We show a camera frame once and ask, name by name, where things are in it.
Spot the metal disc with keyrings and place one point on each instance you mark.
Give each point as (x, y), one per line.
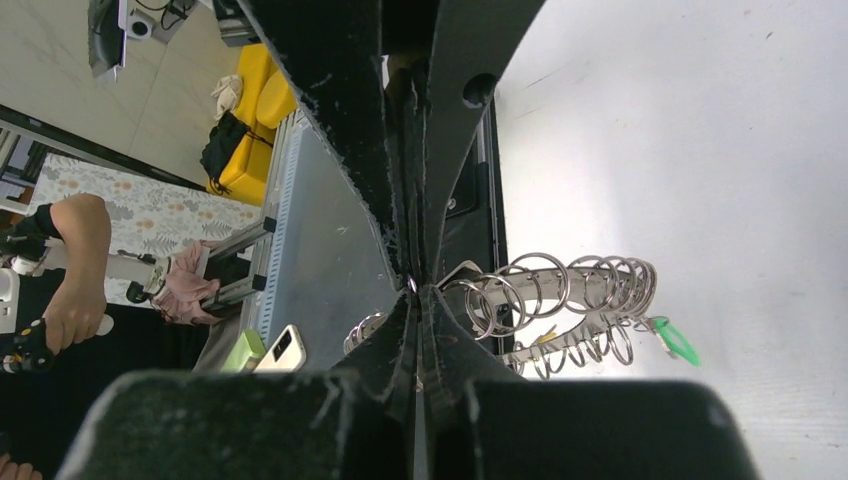
(595, 303)

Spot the green key tag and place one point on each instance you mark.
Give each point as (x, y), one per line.
(675, 342)

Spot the yellow key tag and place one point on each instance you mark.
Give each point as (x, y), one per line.
(545, 337)

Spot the green box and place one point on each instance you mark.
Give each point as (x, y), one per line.
(246, 354)

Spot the white smartphone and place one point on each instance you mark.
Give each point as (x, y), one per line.
(286, 354)

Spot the floral mat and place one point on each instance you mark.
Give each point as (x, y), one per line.
(147, 216)

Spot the black monitor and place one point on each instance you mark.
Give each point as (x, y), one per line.
(107, 38)

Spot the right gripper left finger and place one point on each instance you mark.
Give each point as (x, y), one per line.
(374, 412)

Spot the pink cloth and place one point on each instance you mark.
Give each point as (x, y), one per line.
(185, 288)

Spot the black backpack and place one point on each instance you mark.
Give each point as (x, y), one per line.
(224, 139)

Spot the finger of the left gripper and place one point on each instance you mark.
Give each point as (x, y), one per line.
(473, 43)
(329, 51)

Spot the person forearm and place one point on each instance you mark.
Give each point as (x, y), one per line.
(76, 309)

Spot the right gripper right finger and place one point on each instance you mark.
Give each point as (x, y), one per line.
(470, 398)

